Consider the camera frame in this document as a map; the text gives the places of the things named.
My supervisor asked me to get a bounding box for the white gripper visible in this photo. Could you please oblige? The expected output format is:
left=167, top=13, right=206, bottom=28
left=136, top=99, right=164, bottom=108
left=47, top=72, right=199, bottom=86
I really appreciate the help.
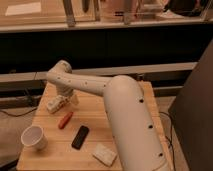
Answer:
left=56, top=85, right=79, bottom=106

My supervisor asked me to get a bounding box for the white plastic bottle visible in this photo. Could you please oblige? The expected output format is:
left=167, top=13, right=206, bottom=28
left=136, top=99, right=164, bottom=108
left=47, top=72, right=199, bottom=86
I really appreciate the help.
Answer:
left=46, top=95, right=69, bottom=114

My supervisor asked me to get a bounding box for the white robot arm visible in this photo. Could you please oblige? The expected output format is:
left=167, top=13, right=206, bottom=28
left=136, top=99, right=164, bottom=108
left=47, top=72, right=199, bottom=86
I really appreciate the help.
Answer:
left=46, top=60, right=171, bottom=171

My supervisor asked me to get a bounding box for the black rectangular block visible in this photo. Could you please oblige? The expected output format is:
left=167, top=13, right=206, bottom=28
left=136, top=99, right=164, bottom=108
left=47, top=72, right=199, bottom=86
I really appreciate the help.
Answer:
left=71, top=126, right=89, bottom=150

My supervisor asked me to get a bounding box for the white paper cup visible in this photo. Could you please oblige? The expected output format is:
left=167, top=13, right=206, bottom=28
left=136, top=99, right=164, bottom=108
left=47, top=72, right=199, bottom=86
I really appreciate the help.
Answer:
left=21, top=125, right=47, bottom=150

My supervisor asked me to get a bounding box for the white sponge block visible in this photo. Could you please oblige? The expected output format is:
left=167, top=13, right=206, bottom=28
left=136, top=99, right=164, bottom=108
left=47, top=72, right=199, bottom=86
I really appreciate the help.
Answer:
left=92, top=144, right=117, bottom=167

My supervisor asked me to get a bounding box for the black cable on floor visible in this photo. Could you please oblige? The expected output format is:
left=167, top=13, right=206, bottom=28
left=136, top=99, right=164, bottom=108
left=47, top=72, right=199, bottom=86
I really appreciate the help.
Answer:
left=0, top=107, right=38, bottom=118

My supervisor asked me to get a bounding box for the black cable beside table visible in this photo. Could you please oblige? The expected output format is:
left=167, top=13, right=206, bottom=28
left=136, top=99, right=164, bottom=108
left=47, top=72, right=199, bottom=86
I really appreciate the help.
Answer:
left=159, top=111, right=178, bottom=171

